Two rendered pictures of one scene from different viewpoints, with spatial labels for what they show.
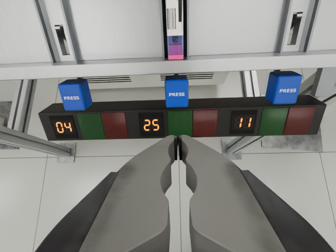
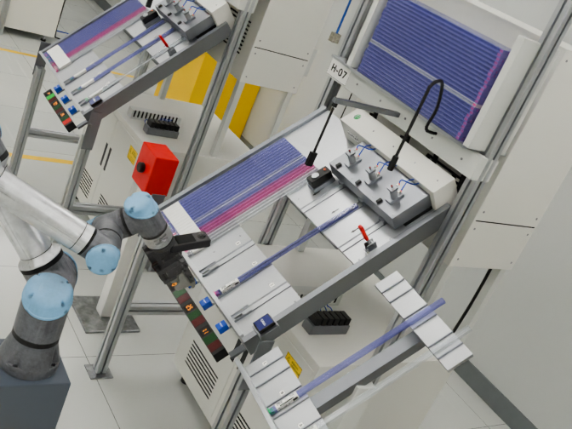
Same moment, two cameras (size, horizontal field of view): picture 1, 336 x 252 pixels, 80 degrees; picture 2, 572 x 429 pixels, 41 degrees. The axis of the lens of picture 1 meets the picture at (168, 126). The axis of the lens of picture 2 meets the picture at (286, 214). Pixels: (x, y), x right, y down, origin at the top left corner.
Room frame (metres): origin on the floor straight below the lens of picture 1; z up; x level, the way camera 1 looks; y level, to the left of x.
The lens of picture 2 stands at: (-1.33, -1.30, 1.81)
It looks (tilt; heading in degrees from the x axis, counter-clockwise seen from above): 22 degrees down; 39
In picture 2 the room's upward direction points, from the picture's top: 24 degrees clockwise
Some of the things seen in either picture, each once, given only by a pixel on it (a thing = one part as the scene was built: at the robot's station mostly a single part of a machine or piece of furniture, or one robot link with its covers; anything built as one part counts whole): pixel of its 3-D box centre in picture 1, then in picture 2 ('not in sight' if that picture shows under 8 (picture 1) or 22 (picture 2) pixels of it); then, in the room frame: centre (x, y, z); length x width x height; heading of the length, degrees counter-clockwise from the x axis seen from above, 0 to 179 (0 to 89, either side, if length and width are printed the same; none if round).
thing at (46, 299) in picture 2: not in sight; (44, 306); (-0.40, 0.03, 0.72); 0.13 x 0.12 x 0.14; 55
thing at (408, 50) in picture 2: not in sight; (437, 65); (0.63, -0.03, 1.52); 0.51 x 0.13 x 0.27; 80
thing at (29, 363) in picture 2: not in sight; (32, 345); (-0.40, 0.02, 0.60); 0.15 x 0.15 x 0.10
